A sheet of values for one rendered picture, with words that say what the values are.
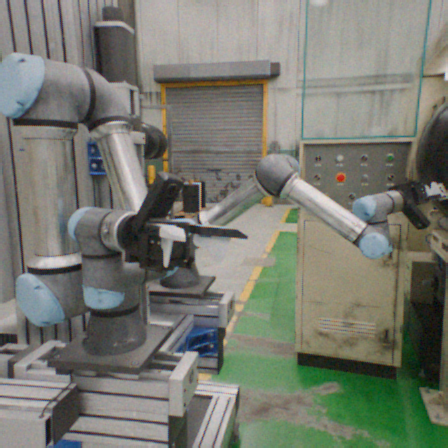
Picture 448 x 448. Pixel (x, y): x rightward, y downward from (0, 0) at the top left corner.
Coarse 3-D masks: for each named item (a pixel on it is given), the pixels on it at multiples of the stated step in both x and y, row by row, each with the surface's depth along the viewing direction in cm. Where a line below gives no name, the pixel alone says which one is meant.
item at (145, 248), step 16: (128, 224) 70; (176, 224) 65; (128, 240) 70; (144, 240) 65; (160, 240) 64; (128, 256) 71; (144, 256) 65; (160, 256) 64; (176, 256) 66; (160, 272) 63
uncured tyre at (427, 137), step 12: (444, 108) 146; (432, 120) 153; (444, 120) 142; (432, 132) 146; (444, 132) 141; (420, 144) 159; (432, 144) 145; (444, 144) 141; (420, 156) 155; (432, 156) 145; (444, 156) 142; (420, 168) 156; (432, 168) 145; (444, 168) 142; (432, 180) 146; (444, 180) 143; (444, 204) 147
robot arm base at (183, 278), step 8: (184, 264) 144; (192, 264) 147; (176, 272) 144; (184, 272) 144; (192, 272) 146; (160, 280) 147; (168, 280) 144; (176, 280) 143; (184, 280) 144; (192, 280) 145; (176, 288) 143
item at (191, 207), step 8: (184, 184) 771; (192, 184) 768; (200, 184) 846; (184, 192) 773; (192, 192) 770; (200, 192) 848; (184, 200) 776; (192, 200) 772; (200, 200) 851; (176, 208) 843; (184, 208) 779; (192, 208) 775; (200, 208) 839; (208, 208) 849; (176, 216) 817; (192, 216) 776
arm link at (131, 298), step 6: (132, 288) 98; (138, 288) 101; (126, 294) 97; (132, 294) 98; (138, 294) 101; (126, 300) 97; (132, 300) 98; (138, 300) 101; (120, 306) 96; (126, 306) 97; (132, 306) 99
